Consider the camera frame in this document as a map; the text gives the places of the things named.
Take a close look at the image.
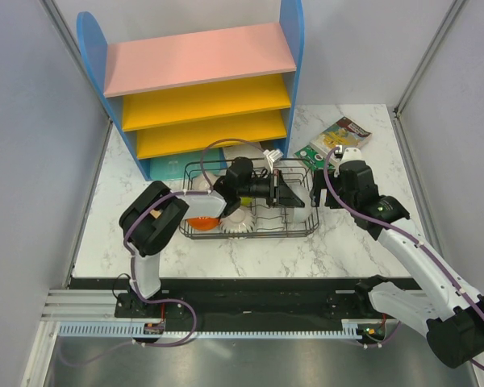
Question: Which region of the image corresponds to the white teal leaf bowl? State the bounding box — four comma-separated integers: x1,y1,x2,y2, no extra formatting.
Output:
219,206,256,234

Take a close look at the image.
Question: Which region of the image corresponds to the green cover booklet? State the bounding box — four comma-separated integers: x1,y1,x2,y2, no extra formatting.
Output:
294,145,327,171

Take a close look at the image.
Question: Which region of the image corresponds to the yellow cover paperback book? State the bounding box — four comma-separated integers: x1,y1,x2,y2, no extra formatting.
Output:
310,117,372,156

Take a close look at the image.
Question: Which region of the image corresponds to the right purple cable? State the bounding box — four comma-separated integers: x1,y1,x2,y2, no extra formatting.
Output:
323,146,484,376

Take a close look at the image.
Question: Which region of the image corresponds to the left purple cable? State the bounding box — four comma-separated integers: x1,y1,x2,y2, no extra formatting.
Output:
123,139,271,347

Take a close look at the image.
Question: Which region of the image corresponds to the purple cable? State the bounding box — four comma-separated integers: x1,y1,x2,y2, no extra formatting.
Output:
123,139,271,347
323,146,484,376

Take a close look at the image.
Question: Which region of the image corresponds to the grey wire dish rack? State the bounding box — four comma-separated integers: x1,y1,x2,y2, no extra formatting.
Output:
179,158,319,240

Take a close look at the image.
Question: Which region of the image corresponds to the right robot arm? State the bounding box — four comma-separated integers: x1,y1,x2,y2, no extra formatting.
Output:
311,160,484,368

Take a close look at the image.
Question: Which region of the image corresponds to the white grey manual booklet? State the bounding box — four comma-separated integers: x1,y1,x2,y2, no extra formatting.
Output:
223,144,265,160

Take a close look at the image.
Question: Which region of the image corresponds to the lime green bowl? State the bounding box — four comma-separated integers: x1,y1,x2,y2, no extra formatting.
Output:
240,197,252,207

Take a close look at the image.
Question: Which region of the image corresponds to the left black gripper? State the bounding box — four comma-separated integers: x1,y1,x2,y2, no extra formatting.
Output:
238,169,305,209

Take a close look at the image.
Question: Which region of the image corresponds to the white cable duct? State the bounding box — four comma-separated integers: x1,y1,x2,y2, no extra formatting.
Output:
58,321,364,340

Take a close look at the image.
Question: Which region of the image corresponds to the colourful wooden shelf unit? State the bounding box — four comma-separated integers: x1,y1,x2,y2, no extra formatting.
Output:
76,1,305,181

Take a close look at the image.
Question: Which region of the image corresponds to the teal folder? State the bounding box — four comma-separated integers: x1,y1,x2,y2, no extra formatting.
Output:
149,148,226,181

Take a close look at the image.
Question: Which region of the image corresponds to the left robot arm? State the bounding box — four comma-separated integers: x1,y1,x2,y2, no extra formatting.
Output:
119,157,311,317

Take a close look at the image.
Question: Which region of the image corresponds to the small plain white bowl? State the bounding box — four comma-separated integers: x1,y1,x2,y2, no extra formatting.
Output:
192,171,219,191

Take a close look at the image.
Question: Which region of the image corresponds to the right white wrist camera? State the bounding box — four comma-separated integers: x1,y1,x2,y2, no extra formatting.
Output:
333,145,363,165

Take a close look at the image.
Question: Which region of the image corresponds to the orange bowl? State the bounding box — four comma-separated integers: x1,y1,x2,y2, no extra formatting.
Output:
186,217,219,231

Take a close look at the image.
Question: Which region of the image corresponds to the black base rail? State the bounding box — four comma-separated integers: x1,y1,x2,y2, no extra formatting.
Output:
112,276,424,331

